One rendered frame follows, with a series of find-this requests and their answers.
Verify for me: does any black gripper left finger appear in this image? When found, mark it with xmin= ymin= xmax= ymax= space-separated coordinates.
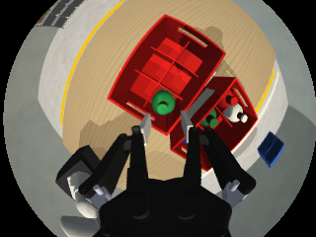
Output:
xmin=78 ymin=114 xmax=152 ymax=219

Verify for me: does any red bottle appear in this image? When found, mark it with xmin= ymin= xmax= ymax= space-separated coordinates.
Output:
xmin=218 ymin=89 xmax=237 ymax=108

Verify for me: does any white bottle with grey label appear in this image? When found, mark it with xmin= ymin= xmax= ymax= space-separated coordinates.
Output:
xmin=223 ymin=103 xmax=247 ymax=122

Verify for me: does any dark red crate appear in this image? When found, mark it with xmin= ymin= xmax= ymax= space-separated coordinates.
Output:
xmin=170 ymin=76 xmax=258 ymax=172
xmin=107 ymin=14 xmax=226 ymax=136

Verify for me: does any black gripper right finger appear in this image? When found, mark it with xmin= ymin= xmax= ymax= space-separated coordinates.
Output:
xmin=175 ymin=111 xmax=256 ymax=220

